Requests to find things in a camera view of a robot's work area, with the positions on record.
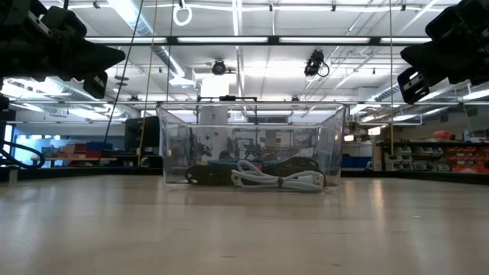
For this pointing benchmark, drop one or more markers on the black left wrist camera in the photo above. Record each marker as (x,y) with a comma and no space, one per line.
(65,21)

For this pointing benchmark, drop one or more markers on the black aluminium table frame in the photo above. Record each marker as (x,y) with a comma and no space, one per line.
(76,172)

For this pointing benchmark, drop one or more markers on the black background robot arm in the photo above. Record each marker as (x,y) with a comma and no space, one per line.
(253,149)

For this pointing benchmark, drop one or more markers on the row of blue bins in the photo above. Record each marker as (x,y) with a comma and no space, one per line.
(357,162)

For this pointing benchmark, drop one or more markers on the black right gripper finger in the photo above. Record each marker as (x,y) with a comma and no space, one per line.
(424,56)
(413,87)

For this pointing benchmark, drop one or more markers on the black monitor box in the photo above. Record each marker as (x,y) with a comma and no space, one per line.
(133,133)

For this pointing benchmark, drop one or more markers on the shelf with orange bins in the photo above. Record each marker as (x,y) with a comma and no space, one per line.
(458,156)

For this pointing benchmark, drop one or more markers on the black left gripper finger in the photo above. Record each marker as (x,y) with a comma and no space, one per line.
(105,59)
(95,86)

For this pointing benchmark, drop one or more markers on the black overhead light bar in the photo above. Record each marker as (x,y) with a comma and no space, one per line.
(229,39)

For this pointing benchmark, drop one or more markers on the black round ceiling camera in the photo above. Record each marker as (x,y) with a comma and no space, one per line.
(219,67)

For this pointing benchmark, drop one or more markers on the clear plastic bin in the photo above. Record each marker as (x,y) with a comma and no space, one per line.
(179,145)

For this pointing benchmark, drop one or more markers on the workbench with coloured boxes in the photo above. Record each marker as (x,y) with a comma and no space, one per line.
(91,147)

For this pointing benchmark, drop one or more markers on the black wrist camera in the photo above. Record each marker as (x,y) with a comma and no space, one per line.
(65,21)
(447,19)

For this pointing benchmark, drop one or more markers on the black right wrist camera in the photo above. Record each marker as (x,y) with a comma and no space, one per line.
(447,19)

